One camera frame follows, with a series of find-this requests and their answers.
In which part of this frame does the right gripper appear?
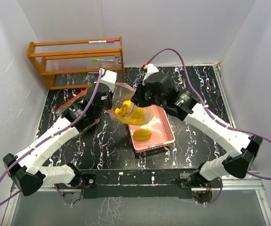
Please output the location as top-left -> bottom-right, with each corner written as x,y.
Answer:
131,81 -> 165,109

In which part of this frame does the yellow banana bunch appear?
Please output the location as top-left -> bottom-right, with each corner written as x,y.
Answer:
115,100 -> 131,117

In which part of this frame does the yellow mango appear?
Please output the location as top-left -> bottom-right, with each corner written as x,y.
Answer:
122,107 -> 146,125

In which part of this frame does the clear zip bag orange zipper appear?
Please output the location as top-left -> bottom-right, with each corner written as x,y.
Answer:
54,88 -> 102,136

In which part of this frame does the yellow starfruit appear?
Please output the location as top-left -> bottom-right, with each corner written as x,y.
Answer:
133,129 -> 152,141

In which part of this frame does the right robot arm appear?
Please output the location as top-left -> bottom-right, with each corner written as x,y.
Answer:
131,73 -> 263,187

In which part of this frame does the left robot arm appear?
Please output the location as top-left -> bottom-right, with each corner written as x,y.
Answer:
3,83 -> 115,196

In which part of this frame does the green marker pen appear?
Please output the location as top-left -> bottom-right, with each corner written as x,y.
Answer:
91,58 -> 115,62

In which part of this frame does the pink plastic basket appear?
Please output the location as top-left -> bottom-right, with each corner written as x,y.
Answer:
128,105 -> 175,153

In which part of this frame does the pink white marker pen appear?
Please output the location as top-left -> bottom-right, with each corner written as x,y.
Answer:
88,40 -> 115,44

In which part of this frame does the wooden shelf rack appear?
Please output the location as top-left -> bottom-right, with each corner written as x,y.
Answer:
26,37 -> 126,90

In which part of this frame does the black base bar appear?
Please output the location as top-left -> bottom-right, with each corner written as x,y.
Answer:
80,168 -> 211,200

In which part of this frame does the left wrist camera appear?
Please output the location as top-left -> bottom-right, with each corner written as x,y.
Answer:
100,69 -> 117,93

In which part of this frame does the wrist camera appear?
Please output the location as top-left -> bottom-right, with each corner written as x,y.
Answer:
143,63 -> 159,81
100,69 -> 117,93

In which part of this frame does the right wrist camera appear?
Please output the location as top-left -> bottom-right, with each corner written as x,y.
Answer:
143,63 -> 159,81

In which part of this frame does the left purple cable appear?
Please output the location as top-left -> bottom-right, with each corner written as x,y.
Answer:
0,68 -> 105,209

